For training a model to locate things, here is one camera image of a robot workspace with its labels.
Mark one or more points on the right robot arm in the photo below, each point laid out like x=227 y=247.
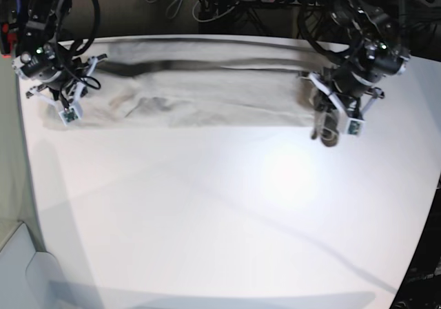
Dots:
x=39 y=56

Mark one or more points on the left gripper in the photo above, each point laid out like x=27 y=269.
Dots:
x=343 y=87

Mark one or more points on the beige t-shirt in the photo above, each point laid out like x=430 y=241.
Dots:
x=188 y=84

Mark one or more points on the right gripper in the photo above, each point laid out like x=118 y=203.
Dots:
x=64 y=85

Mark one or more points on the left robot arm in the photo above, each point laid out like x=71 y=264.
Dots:
x=371 y=55

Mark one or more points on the red black clamp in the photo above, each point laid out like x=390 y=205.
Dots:
x=8 y=31

